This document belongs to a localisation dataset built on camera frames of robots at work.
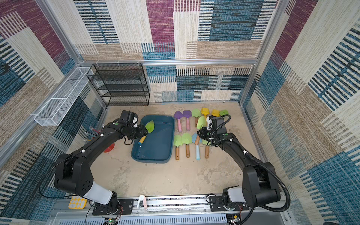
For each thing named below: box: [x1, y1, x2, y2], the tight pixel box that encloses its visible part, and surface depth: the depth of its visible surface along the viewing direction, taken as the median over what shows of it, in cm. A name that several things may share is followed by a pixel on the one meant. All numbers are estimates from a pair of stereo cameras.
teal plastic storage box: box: [130, 114, 176, 164], surface depth 96 cm
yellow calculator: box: [68, 195, 88, 210], surface depth 76 cm
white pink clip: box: [137, 194, 148, 210], surface depth 75 cm
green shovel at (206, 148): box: [202, 139, 210, 159], surface depth 93 cm
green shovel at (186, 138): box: [181, 132, 193, 158], surface depth 98 cm
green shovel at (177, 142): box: [173, 134, 183, 161], surface depth 96 cm
